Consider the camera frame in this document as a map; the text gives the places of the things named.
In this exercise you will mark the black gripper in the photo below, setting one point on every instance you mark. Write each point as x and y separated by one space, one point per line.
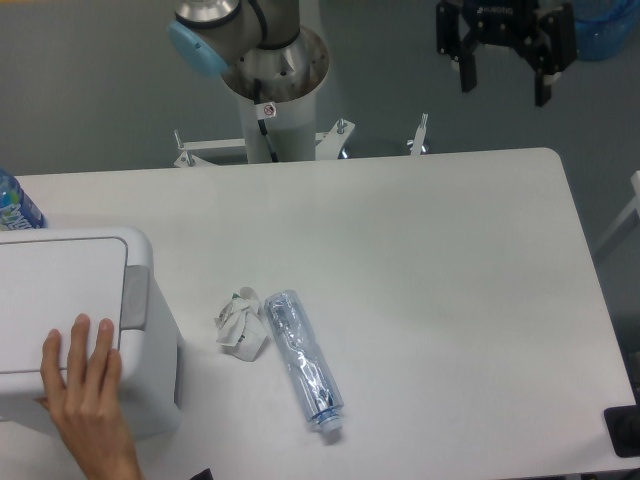
544 37

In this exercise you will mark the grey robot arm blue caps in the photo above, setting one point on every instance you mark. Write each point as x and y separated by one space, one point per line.
211 36

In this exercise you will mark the bare human hand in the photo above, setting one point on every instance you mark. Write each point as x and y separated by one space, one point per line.
83 403

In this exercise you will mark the large blue water jug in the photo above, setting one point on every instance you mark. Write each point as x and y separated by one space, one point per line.
602 27

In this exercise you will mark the crumpled white paper wrapper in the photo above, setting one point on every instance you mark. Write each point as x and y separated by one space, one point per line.
241 330

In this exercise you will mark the clear empty plastic bottle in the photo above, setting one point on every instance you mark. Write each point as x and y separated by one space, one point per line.
314 385

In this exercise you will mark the black device at table edge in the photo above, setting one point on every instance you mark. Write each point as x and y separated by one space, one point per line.
623 427

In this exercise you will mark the blue labelled water bottle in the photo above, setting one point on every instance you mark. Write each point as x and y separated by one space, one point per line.
18 211

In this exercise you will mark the white pedestal base frame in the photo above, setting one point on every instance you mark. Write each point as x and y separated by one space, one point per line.
268 146

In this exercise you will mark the white frame at right edge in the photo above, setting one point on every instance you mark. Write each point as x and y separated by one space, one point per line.
621 227

